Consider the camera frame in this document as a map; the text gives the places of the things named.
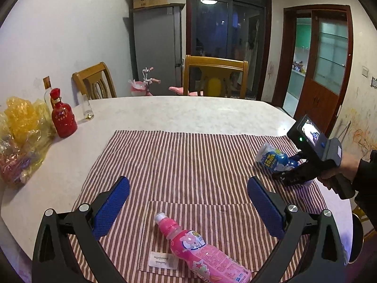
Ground blue white drink bottle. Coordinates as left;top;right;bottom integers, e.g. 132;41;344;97
256;142;299;172

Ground pink drink bottle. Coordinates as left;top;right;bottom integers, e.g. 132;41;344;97
154;213;251;282

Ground black gold trash bin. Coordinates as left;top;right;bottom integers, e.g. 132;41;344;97
348;213;364;264

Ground person's right hand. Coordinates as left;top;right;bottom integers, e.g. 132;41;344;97
318;153;360;190

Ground right wooden chair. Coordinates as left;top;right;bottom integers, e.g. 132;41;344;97
352;205;369;222

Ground wooden chair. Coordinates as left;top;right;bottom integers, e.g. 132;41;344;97
182;55;249;99
72;62;117;100
352;205;369;222

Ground brown wooden kitchen door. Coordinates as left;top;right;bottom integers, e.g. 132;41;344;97
294;4;353;135

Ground middle wooden chair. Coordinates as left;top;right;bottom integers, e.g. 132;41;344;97
182;55;249;99

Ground red striped cloth mat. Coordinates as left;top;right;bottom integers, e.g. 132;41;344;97
76;130;327;282

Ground yellow plastic bag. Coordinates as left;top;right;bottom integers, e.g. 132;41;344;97
1;96;56;188

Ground small clear glass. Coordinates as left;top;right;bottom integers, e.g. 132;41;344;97
77;93;94;121

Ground dark sliding glass door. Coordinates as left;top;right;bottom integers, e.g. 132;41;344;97
186;0;272;100

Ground clear bottle with cork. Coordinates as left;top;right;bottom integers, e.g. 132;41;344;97
43;76;54;112

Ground left wooden chair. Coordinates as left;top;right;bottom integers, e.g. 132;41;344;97
72;62;117;100

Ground pink kids bicycle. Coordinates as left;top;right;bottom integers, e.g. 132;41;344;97
128;66;204;97

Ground grey refrigerator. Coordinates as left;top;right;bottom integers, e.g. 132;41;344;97
133;3;185;96

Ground wall sticker notice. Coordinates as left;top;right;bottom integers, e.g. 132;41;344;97
371;77;377;89

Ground white wall switch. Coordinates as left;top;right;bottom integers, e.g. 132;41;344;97
362;66;369;77

